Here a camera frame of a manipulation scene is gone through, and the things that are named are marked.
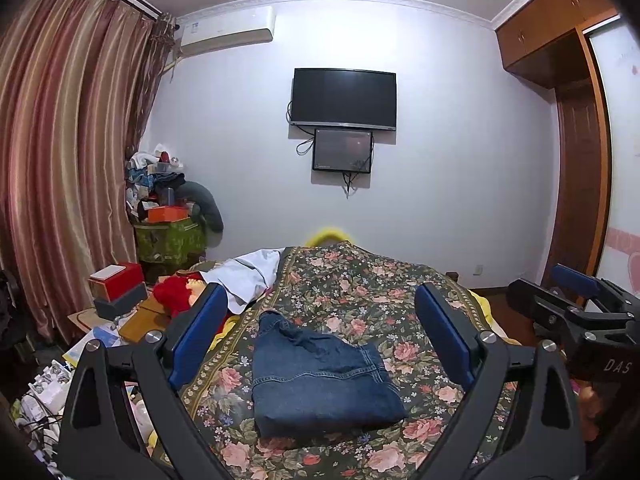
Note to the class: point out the floral blanket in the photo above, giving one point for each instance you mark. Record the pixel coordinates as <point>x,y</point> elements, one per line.
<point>360,285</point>

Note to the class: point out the brown cardboard box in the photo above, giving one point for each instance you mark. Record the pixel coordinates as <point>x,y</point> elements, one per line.
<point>142,325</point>

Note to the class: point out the green cabinet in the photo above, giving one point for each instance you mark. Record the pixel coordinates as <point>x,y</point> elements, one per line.
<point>170,245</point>

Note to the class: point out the white air conditioner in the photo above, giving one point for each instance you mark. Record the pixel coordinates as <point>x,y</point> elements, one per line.
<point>225,32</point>

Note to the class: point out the black wall television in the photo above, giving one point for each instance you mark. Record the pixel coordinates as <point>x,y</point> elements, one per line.
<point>345,97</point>

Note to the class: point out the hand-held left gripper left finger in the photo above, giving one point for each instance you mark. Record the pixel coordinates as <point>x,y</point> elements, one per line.
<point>200,330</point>

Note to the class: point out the dark grey box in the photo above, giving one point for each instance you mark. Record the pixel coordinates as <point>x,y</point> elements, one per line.
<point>120,305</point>

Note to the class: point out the wall socket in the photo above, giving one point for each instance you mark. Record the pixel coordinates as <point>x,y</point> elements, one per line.
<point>478,270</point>

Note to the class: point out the wooden wardrobe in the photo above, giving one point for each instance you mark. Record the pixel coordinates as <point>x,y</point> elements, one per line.
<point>550,20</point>

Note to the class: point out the blue denim jeans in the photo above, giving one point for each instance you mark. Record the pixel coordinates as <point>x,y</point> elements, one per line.
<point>320,380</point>

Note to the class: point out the striped brown curtain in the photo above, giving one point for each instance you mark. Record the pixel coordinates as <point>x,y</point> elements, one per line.
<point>65,135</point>

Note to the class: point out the red box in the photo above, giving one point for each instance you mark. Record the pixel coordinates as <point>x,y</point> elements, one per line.
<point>125,280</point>

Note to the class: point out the pile of clothes and clutter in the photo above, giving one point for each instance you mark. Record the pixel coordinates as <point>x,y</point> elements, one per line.
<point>150,180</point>

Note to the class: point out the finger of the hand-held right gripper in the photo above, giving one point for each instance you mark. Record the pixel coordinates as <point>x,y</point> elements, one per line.
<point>575,280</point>
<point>530,296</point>

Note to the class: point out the wooden door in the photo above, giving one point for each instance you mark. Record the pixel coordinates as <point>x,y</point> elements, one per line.
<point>575,185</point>

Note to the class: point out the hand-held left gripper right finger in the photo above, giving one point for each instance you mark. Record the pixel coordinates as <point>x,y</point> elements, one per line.
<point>445,340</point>

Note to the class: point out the red plush toy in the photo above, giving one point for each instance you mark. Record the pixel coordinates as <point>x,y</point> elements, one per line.
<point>172,295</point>

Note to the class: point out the small black monitor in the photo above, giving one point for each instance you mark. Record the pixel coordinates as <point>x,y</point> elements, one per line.
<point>342,150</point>

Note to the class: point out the pile of floor clutter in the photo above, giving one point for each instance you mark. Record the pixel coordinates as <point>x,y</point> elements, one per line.
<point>47,390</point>

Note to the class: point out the white cloth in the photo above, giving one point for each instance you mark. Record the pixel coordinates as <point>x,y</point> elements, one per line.
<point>245,275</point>

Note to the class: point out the grey cloth bundle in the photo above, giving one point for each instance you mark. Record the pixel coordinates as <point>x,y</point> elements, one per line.
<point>205,205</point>

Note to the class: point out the orange box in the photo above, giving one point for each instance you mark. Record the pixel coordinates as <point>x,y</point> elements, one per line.
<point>167,214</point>

